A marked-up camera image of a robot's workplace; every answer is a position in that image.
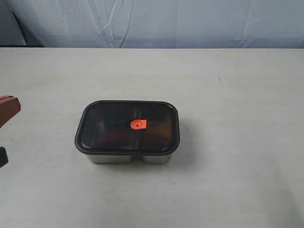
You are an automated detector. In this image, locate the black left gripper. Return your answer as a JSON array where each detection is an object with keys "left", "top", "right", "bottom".
[{"left": 0, "top": 95, "right": 21, "bottom": 167}]

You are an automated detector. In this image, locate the transparent lid orange seal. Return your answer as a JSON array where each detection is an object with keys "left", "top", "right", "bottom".
[{"left": 75, "top": 100, "right": 180, "bottom": 156}]

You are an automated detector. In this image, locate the yellow toy cheese wedge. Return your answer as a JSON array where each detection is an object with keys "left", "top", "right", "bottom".
[{"left": 148, "top": 122, "right": 172, "bottom": 140}]

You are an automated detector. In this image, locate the steel two-compartment lunch box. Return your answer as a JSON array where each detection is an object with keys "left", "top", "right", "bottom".
[{"left": 87, "top": 153, "right": 172, "bottom": 165}]

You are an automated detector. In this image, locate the red toy sausage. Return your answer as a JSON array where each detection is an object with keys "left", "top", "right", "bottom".
[{"left": 97, "top": 131, "right": 133, "bottom": 148}]

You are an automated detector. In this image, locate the white backdrop cloth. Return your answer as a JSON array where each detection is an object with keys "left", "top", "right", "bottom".
[{"left": 0, "top": 0, "right": 304, "bottom": 48}]

